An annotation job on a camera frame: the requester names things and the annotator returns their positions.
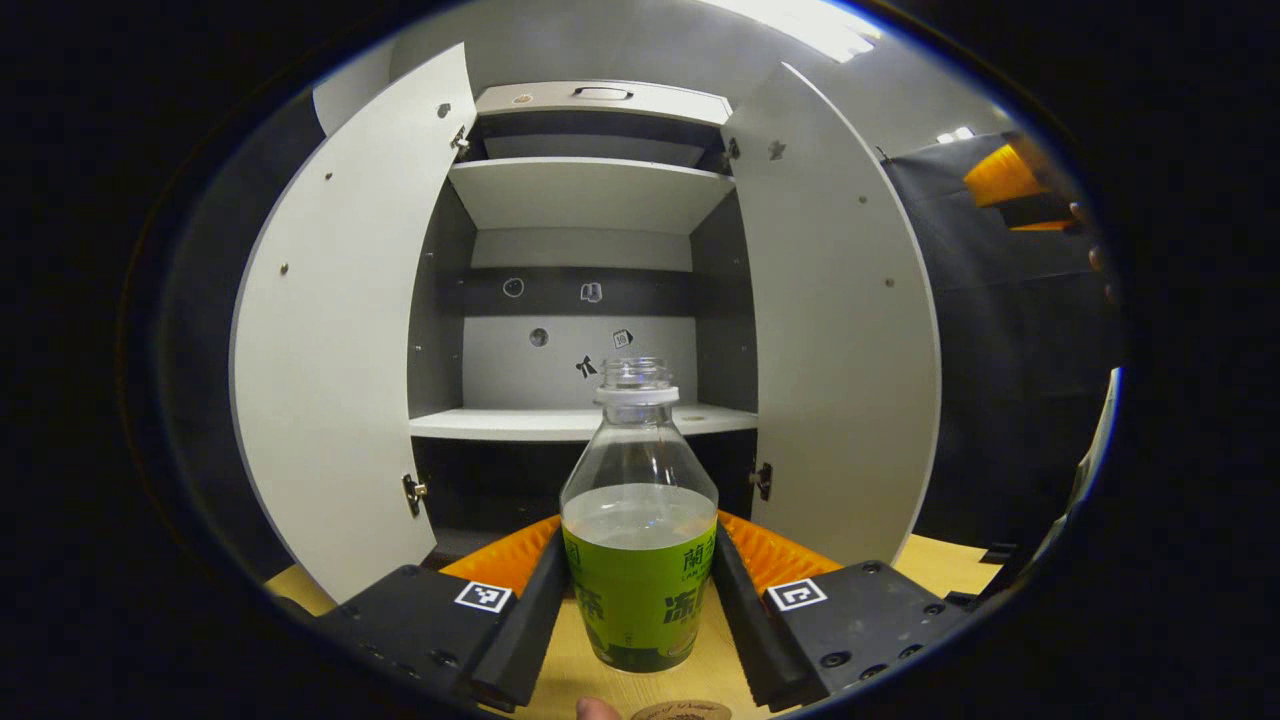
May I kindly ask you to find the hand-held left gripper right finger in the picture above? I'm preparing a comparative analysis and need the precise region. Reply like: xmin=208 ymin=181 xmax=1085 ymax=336
xmin=711 ymin=512 xmax=977 ymax=712

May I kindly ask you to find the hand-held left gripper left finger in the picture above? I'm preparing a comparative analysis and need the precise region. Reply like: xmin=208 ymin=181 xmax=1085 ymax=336
xmin=315 ymin=515 xmax=573 ymax=713

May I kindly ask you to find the green label clear bottle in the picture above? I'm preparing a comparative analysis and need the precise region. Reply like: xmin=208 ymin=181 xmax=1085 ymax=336
xmin=559 ymin=357 xmax=720 ymax=673

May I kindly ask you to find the white cabinet door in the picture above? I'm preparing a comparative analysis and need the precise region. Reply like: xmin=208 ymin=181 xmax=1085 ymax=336
xmin=229 ymin=42 xmax=479 ymax=604
xmin=720 ymin=62 xmax=942 ymax=569

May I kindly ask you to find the grey and white cabinet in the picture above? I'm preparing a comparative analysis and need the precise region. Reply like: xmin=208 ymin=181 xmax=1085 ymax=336
xmin=405 ymin=80 xmax=761 ymax=561

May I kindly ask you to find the beige cabinet drawer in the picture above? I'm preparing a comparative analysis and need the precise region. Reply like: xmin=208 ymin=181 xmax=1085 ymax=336
xmin=473 ymin=80 xmax=734 ymax=128

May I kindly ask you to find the black backdrop cloth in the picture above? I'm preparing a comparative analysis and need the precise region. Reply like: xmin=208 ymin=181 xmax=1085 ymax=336
xmin=160 ymin=95 xmax=331 ymax=586
xmin=880 ymin=135 xmax=1126 ymax=551

